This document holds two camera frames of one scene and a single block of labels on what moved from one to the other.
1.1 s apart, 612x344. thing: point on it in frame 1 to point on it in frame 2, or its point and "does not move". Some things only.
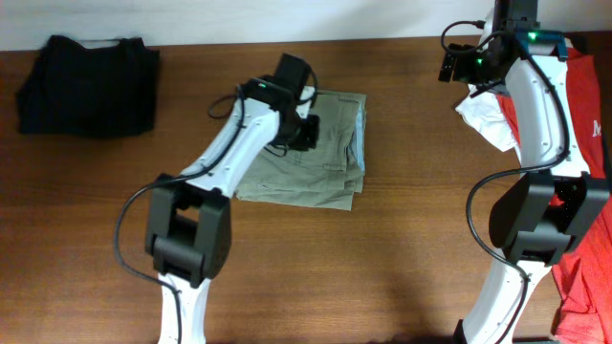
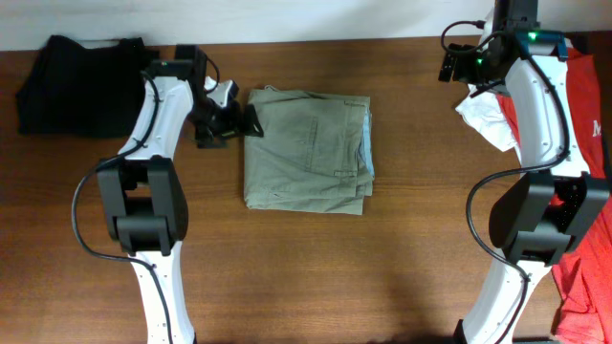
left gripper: x=307 y=132 to x=229 y=121
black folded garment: x=71 y=90 does not move
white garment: x=483 y=113 does not move
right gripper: x=465 y=53 does not move
